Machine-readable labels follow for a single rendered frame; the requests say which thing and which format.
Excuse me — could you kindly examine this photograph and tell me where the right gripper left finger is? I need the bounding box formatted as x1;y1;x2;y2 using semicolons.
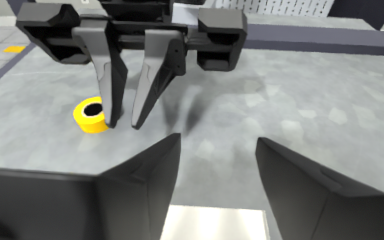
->
0;132;181;240

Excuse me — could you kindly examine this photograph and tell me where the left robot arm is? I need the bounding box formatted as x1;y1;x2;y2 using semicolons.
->
98;0;206;16

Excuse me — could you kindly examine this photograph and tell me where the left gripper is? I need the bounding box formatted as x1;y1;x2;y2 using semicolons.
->
15;0;248;130

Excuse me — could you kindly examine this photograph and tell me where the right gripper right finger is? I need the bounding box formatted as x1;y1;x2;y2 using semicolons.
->
255;137;384;240

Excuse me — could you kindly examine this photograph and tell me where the yellow roll of tape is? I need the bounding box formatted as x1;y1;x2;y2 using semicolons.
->
74;97;108;133

